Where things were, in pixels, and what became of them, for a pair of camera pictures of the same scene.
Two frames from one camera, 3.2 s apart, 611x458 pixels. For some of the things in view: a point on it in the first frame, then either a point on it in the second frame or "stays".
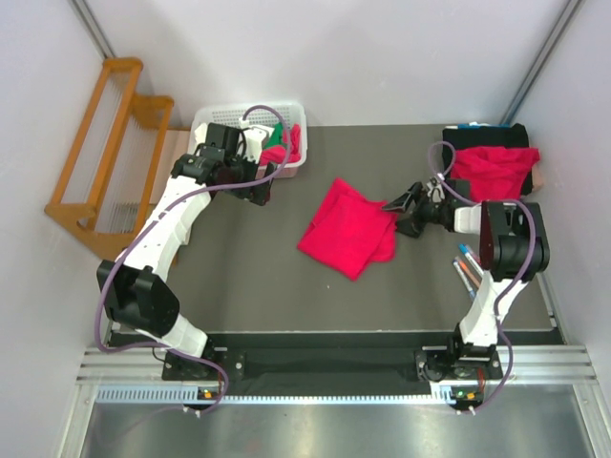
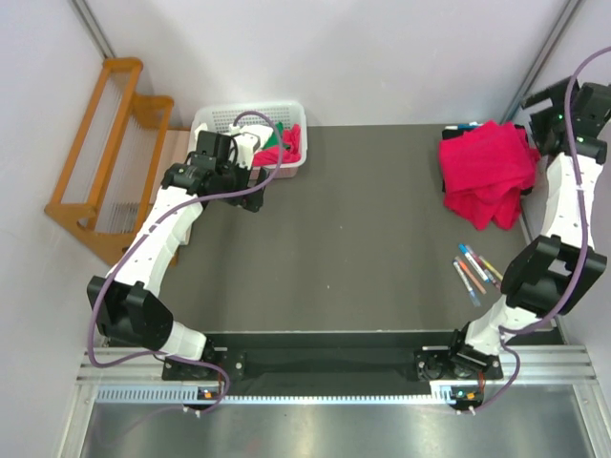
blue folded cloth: x=468 y=126 stays
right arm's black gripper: x=411 y=226 to x=556 y=93
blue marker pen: x=463 y=248 stays
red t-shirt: x=350 y=233 to x=485 y=172
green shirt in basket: x=277 y=137 stays
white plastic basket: x=269 y=115 stays
